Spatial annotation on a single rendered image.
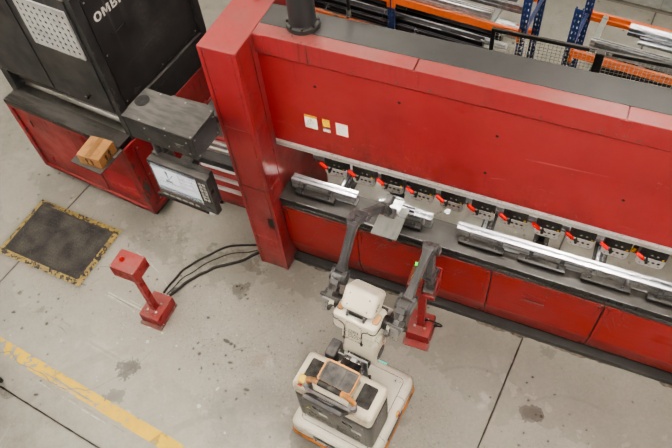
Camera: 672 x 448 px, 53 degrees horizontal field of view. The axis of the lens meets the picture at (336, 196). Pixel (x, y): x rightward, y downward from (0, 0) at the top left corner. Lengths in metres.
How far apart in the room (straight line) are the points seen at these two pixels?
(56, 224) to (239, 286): 1.82
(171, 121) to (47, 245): 2.60
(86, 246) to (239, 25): 2.88
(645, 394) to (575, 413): 0.52
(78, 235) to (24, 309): 0.75
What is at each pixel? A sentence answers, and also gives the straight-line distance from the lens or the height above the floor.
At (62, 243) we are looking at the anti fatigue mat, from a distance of 6.27.
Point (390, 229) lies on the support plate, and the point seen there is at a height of 1.00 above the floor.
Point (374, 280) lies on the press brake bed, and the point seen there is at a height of 0.05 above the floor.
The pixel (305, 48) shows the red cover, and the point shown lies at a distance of 3.77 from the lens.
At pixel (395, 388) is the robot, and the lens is 4.75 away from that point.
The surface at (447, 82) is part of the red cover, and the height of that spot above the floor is 2.27.
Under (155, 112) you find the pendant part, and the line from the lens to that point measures 4.10.
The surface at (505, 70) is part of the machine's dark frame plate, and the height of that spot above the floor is 2.30.
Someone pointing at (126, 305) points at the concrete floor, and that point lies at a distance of 5.72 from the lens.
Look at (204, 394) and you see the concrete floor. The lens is 5.21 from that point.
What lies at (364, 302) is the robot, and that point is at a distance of 3.80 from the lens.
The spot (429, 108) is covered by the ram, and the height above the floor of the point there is 2.03.
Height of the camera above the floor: 4.72
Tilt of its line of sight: 53 degrees down
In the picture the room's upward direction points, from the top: 7 degrees counter-clockwise
